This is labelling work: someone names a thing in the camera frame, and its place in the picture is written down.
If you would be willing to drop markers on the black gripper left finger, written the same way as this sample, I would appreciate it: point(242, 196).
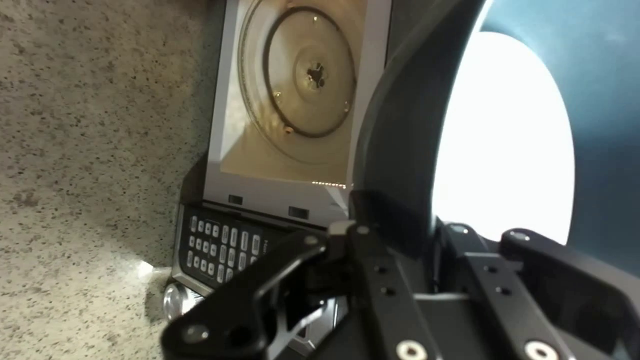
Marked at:
point(267, 301)

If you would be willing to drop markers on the dark blue bowl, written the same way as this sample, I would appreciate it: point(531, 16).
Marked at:
point(600, 167)

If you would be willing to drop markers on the glass microwave turntable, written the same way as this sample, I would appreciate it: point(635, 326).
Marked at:
point(312, 67)

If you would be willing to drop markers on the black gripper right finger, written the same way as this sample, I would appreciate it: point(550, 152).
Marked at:
point(532, 301)

